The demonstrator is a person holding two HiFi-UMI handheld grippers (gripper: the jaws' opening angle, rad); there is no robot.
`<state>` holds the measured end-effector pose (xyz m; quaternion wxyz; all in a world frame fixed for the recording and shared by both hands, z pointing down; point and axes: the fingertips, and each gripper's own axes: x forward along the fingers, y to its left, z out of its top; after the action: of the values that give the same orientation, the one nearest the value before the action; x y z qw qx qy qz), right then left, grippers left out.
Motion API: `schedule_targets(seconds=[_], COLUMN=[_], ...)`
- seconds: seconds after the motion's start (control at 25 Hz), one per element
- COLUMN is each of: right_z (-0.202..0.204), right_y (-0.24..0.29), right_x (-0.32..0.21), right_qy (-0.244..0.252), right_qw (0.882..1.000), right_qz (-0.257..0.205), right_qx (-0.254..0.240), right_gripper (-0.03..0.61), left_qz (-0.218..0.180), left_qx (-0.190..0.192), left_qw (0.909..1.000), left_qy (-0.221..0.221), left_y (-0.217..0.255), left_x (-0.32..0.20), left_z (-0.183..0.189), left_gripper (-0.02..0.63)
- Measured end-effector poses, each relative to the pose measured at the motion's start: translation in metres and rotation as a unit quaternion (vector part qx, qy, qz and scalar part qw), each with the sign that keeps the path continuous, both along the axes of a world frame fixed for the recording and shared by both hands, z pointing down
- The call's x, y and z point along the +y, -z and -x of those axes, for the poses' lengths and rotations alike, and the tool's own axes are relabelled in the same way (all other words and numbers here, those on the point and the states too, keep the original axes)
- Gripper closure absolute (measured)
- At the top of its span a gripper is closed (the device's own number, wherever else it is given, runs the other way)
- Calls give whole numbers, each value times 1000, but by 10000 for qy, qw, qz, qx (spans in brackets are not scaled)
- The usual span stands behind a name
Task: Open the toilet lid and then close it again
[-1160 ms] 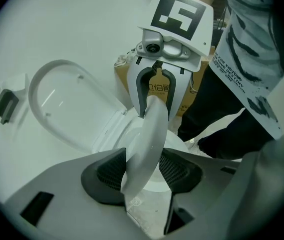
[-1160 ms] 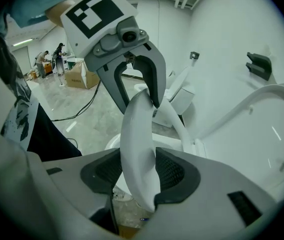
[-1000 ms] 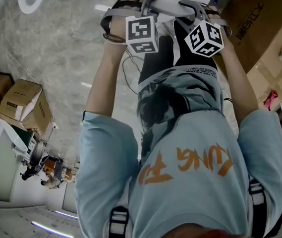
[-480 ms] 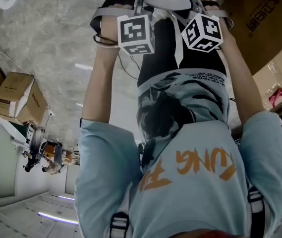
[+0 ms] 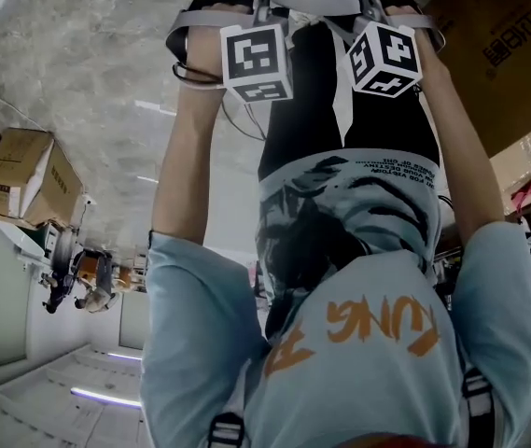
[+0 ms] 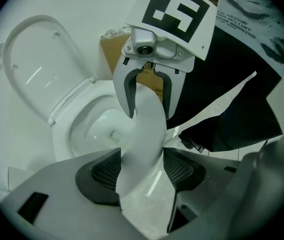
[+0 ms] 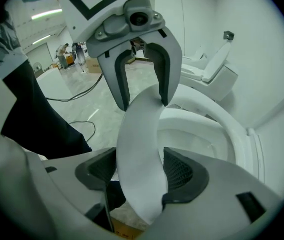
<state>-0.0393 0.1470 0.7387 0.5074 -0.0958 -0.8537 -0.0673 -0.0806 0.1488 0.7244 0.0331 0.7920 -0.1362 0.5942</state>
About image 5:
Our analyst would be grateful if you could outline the large brown cardboard box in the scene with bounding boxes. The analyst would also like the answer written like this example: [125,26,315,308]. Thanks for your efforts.
[409,0,531,223]

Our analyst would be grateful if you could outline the person's bare neck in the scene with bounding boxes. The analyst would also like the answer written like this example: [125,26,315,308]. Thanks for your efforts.
[334,432,434,448]

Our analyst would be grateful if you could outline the person's right hand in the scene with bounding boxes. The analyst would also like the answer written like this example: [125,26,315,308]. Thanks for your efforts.
[376,0,424,18]

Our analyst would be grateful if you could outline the stacked small cardboard boxes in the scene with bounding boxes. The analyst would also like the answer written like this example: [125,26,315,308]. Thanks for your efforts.
[0,127,87,231]

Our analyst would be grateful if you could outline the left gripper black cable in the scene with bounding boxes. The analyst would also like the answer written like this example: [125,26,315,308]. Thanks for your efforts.
[171,61,269,142]

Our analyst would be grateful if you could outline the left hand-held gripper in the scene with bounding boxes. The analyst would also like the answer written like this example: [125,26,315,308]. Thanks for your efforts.
[165,0,294,105]

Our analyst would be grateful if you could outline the black white harness strap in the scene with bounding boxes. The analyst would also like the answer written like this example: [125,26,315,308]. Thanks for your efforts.
[460,369,497,448]
[207,412,246,448]

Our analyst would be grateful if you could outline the person's left forearm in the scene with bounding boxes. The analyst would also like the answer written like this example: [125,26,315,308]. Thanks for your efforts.
[150,25,229,251]

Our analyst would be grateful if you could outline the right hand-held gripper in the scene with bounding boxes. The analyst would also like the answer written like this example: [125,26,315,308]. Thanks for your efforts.
[323,0,446,99]

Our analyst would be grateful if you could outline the pink cloth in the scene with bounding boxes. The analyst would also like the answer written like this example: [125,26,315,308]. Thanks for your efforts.
[510,179,531,214]

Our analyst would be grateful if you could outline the person's light blue shirt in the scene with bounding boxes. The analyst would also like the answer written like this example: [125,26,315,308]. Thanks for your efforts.
[139,147,531,448]

